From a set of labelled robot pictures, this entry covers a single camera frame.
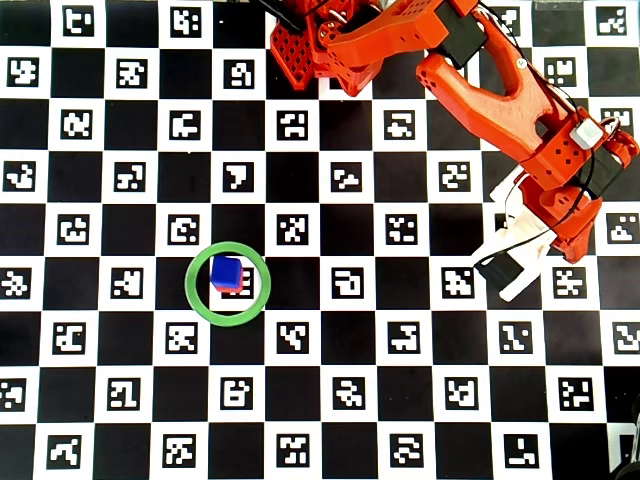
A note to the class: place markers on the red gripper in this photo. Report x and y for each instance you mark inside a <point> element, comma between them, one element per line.
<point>576,248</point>

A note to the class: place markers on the blue cube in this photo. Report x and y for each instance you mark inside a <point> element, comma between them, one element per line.
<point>225,270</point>

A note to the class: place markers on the red robot arm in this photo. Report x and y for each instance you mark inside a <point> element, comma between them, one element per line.
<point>475,95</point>

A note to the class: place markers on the red robot base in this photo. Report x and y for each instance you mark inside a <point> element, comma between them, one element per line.
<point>295,55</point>

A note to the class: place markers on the checkerboard marker mat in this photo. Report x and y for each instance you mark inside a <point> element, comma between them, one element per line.
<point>320,375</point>

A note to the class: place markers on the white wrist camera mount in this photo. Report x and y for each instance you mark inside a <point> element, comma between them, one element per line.
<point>525,231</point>

